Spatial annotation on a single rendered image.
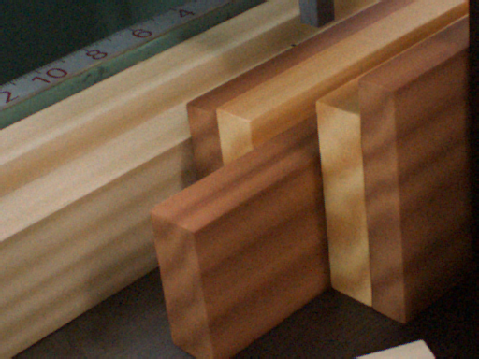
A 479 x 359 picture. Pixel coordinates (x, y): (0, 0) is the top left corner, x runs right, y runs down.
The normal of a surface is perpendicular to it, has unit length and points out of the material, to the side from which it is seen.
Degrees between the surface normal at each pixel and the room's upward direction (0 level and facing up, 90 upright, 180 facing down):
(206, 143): 90
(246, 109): 0
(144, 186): 90
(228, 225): 90
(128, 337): 0
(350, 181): 90
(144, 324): 0
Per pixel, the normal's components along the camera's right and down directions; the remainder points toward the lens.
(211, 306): 0.70, 0.29
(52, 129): -0.10, -0.86
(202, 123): -0.70, 0.41
